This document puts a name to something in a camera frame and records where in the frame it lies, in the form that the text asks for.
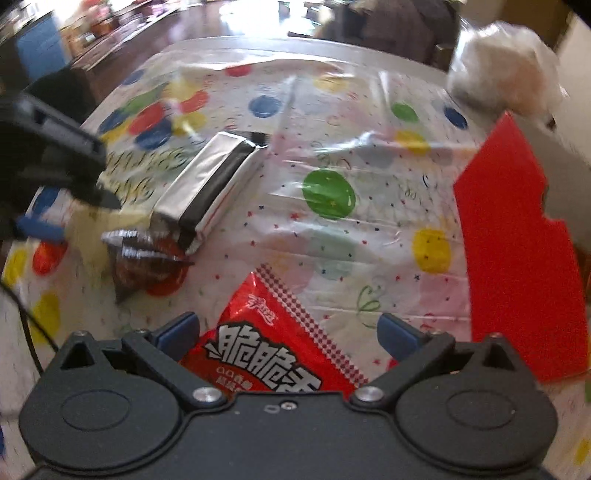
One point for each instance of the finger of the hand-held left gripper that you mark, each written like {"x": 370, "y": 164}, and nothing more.
{"x": 41, "y": 229}
{"x": 99, "y": 196}

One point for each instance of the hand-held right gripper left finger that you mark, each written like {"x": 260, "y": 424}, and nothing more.
{"x": 178, "y": 334}

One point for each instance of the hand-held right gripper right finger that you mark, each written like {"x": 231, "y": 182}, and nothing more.
{"x": 397, "y": 334}

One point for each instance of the large red snack bag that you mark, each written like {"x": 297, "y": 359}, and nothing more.
{"x": 272, "y": 350}

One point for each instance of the red cardboard box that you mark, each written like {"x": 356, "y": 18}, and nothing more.
{"x": 517, "y": 240}

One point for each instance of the pale yellow snack packet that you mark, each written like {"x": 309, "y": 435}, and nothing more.
{"x": 106, "y": 221}

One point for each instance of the dark brown foil packet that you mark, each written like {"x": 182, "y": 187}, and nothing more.
{"x": 138, "y": 267}

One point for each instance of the blue box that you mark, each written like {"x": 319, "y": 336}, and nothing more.
{"x": 41, "y": 44}

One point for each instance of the silver foil packet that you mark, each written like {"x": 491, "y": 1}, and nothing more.
{"x": 207, "y": 189}

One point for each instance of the balloon print tablecloth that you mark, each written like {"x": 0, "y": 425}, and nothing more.
{"x": 323, "y": 138}

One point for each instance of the white plastic bag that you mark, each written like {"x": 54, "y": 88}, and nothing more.
{"x": 503, "y": 64}

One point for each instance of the clothes-draped chair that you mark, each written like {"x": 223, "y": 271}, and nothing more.
{"x": 397, "y": 27}

